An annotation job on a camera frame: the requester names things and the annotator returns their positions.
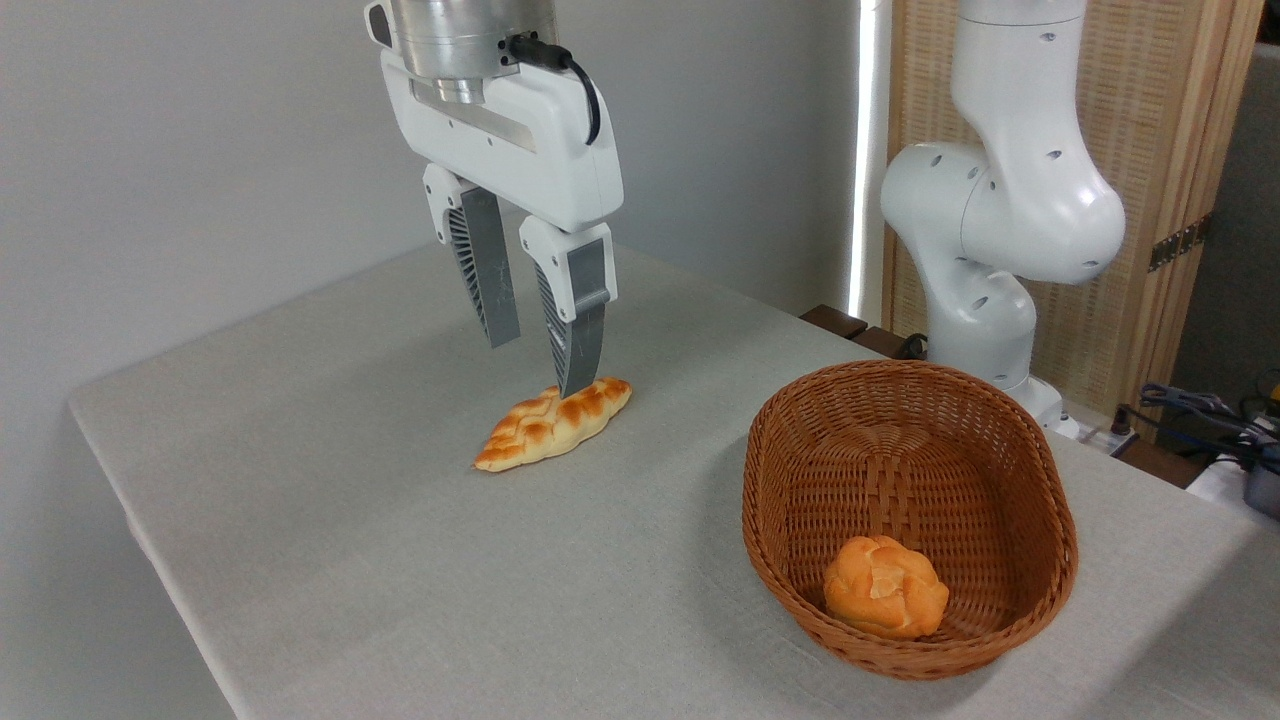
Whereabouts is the white power strip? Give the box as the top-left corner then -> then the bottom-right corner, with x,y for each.
1058,412 -> 1138,457

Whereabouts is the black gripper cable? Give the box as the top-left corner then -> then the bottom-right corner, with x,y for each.
504,34 -> 602,147

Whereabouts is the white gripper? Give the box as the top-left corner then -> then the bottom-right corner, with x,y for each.
380,50 -> 625,399

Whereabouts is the blue and black cable bundle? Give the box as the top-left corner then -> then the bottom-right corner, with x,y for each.
1138,383 -> 1280,473

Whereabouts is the round orange bread roll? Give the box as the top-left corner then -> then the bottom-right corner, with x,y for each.
823,535 -> 950,641

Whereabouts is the bamboo folding screen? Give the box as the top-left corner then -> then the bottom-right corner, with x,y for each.
882,0 -> 1266,421

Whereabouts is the grey tablecloth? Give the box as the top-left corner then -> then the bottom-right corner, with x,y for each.
68,215 -> 1280,720

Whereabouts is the braided golden bread loaf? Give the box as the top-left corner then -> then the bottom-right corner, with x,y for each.
473,377 -> 633,473

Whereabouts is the brown wicker oval basket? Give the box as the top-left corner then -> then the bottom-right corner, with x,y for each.
742,360 -> 1079,682

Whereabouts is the dark metal screen hinge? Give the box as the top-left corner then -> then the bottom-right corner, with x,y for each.
1148,215 -> 1213,273

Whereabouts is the dark brown wooden furniture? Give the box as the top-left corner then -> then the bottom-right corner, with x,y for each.
800,305 -> 931,362

